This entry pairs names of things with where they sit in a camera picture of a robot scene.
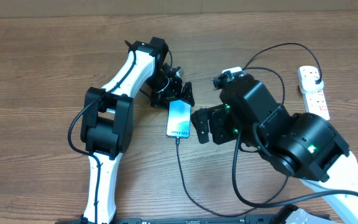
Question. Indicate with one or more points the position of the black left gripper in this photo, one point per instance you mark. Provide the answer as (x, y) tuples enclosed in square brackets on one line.
[(173, 94)]

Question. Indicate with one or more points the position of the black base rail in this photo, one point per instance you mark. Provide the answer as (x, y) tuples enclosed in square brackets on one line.
[(287, 214)]

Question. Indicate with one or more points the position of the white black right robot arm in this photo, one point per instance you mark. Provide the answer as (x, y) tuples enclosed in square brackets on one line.
[(301, 145)]

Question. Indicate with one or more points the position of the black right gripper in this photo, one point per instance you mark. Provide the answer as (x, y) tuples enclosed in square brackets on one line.
[(222, 121)]

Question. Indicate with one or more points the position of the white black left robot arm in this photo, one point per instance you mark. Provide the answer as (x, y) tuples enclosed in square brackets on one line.
[(107, 119)]

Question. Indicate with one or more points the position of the Galaxy S24 smartphone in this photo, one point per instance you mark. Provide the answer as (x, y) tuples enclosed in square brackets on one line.
[(178, 124)]

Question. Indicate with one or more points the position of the white charger plug adapter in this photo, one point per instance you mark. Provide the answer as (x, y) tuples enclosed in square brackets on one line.
[(310, 85)]

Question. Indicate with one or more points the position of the white power strip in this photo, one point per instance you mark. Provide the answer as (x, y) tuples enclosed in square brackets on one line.
[(314, 102)]

